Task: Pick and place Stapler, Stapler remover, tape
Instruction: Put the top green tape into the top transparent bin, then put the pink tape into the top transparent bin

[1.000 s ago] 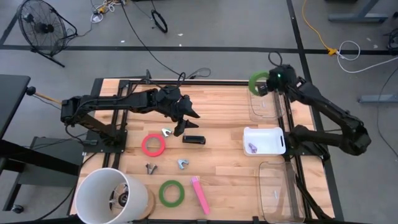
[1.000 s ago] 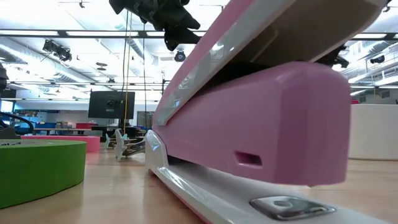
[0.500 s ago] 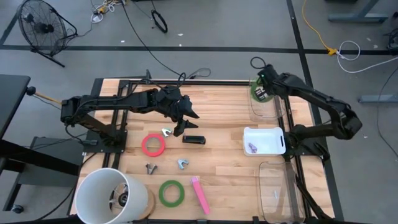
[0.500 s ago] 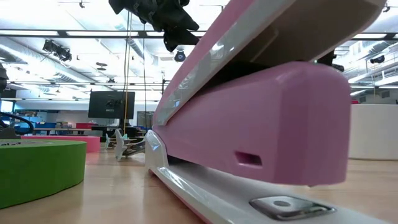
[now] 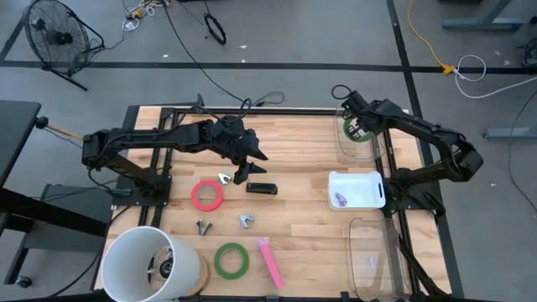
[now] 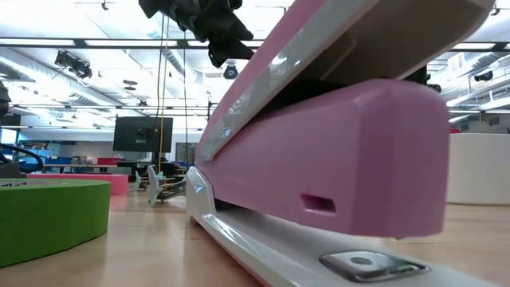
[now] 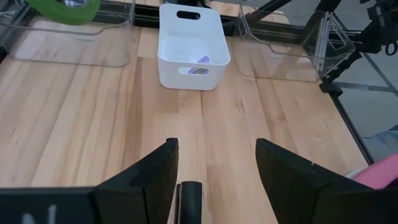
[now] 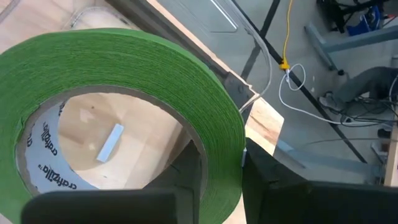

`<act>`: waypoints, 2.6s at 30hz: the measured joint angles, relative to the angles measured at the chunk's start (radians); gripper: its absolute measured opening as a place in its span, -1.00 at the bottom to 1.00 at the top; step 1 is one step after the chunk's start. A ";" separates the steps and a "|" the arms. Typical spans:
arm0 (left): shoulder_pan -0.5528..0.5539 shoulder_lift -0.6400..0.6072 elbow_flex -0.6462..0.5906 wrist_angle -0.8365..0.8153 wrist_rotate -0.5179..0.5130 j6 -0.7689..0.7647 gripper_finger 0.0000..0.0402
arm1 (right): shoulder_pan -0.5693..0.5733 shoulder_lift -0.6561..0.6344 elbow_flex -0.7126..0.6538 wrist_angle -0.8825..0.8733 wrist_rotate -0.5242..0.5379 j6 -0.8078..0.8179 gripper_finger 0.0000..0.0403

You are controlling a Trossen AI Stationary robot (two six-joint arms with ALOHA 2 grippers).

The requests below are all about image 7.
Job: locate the pink stapler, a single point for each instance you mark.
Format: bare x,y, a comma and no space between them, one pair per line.
379,174

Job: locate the green tape roll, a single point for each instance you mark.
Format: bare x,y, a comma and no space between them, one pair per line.
62,14

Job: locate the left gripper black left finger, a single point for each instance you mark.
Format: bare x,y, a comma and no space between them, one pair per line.
146,193

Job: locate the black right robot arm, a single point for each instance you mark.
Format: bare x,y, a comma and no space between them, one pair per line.
388,21

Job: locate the white plastic bin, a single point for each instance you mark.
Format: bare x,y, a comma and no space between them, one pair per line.
174,77

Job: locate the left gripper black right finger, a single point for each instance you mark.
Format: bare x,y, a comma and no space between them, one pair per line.
298,193

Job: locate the clear plastic bin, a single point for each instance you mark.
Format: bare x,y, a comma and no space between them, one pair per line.
280,62
62,46

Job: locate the purple staple remover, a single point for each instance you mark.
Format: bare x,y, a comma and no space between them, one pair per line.
203,59

